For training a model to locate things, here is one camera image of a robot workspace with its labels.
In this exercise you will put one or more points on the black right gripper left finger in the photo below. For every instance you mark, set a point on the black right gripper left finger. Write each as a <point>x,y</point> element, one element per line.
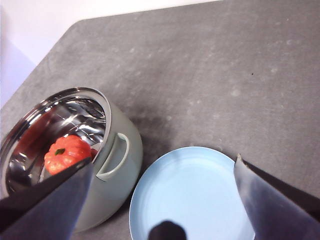
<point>45,212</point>

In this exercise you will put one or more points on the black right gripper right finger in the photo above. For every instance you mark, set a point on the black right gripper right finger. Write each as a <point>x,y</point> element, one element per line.
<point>280,212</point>

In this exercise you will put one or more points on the orange pumpkin with green stem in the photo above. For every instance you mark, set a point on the orange pumpkin with green stem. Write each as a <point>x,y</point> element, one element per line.
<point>65,157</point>

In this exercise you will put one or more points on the pale green electric steamer pot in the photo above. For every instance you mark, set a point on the pale green electric steamer pot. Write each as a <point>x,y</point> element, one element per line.
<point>120,175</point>

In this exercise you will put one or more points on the blue round plate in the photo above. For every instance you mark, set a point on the blue round plate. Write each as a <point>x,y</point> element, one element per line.
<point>190,190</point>

